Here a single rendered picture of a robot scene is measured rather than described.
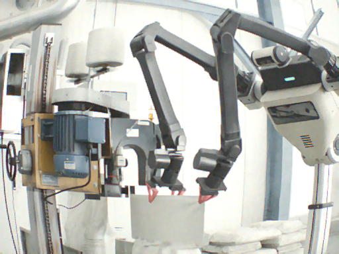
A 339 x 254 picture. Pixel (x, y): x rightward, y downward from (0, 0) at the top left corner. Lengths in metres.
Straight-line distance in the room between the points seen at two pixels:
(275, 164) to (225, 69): 6.59
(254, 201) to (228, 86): 6.45
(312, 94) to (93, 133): 0.83
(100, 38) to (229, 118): 0.68
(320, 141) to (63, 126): 1.00
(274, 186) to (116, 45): 6.28
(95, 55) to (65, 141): 0.37
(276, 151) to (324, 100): 6.28
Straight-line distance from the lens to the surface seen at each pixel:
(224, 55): 1.85
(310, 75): 2.20
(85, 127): 2.18
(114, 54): 2.34
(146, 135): 2.59
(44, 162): 2.38
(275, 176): 8.42
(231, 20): 1.82
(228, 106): 1.91
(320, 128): 2.23
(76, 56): 2.58
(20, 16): 5.07
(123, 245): 3.27
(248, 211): 8.24
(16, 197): 5.17
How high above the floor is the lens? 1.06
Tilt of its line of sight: 6 degrees up
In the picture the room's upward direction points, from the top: straight up
